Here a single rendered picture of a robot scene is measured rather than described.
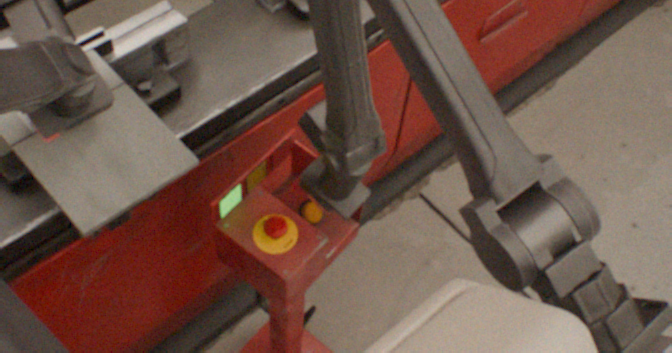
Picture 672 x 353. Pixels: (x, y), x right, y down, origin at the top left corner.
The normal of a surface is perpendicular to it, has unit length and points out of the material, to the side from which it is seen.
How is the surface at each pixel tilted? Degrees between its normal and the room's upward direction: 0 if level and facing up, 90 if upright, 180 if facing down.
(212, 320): 0
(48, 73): 63
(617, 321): 38
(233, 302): 0
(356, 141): 82
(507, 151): 33
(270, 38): 0
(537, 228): 17
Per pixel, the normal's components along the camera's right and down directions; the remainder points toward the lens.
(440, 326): -0.39, -0.86
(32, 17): -0.09, -0.05
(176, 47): 0.67, 0.63
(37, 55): 0.84, -0.49
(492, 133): 0.27, -0.07
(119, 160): 0.06, -0.57
